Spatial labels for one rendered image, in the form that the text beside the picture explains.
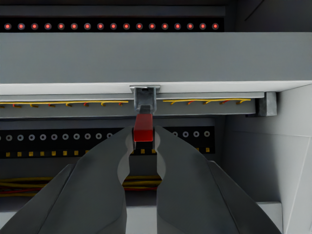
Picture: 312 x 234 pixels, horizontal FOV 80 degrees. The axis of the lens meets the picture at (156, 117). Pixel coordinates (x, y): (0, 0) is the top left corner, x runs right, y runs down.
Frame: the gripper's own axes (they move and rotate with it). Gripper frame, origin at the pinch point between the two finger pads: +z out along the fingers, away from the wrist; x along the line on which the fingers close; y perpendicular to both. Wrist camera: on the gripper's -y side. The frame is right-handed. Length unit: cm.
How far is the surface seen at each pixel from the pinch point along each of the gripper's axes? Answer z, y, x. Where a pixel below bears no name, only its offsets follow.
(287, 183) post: 4.0, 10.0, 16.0
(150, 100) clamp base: 7.5, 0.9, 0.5
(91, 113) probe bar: 10.0, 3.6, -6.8
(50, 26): 22.3, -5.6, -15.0
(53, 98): 8.8, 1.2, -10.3
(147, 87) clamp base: 5.4, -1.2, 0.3
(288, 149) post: 5.6, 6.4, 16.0
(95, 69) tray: 5.3, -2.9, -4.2
